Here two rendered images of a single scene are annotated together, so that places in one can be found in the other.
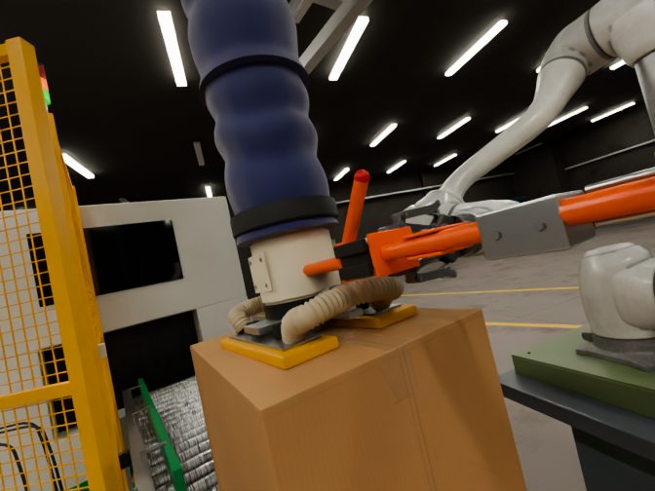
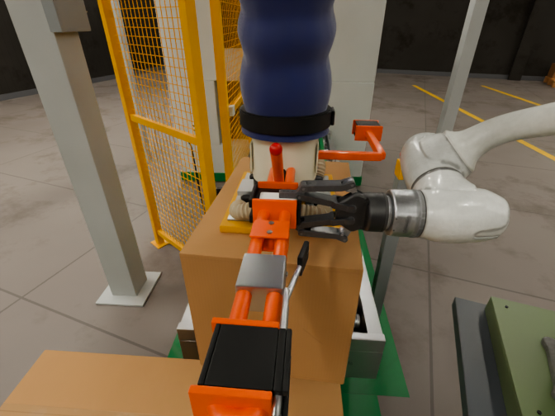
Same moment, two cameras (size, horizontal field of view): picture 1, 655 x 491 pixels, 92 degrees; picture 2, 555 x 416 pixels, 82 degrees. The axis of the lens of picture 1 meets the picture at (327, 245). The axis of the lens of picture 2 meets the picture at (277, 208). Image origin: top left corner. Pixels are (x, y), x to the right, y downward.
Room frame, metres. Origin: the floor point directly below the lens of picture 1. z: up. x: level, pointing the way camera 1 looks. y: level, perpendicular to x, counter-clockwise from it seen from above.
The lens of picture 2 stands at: (0.05, -0.41, 1.51)
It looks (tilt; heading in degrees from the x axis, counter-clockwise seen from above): 31 degrees down; 39
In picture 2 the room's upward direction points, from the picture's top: straight up
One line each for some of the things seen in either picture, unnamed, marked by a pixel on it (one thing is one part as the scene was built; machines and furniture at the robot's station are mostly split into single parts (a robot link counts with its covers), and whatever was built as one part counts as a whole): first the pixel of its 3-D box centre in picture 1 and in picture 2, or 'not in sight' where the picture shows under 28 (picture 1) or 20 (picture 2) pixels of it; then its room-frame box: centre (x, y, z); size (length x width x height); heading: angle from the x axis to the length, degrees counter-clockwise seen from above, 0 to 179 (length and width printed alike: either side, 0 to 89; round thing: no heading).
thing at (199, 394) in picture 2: not in sight; (239, 368); (0.18, -0.26, 1.21); 0.08 x 0.07 x 0.05; 34
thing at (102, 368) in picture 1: (95, 338); (239, 91); (1.81, 1.40, 1.05); 1.17 x 0.10 x 2.10; 35
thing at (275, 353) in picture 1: (267, 335); (250, 192); (0.62, 0.15, 1.09); 0.34 x 0.10 x 0.05; 34
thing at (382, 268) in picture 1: (375, 254); (276, 204); (0.47, -0.07, 1.20); 0.10 x 0.08 x 0.06; 124
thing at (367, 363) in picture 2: not in sight; (279, 356); (0.60, 0.03, 0.48); 0.70 x 0.03 x 0.15; 125
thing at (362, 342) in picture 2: not in sight; (279, 337); (0.61, 0.03, 0.58); 0.70 x 0.03 x 0.06; 125
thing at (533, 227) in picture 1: (532, 226); (263, 281); (0.29, -0.19, 1.20); 0.07 x 0.07 x 0.04; 34
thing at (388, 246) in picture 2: not in sight; (386, 255); (1.36, -0.04, 0.50); 0.07 x 0.07 x 1.00; 35
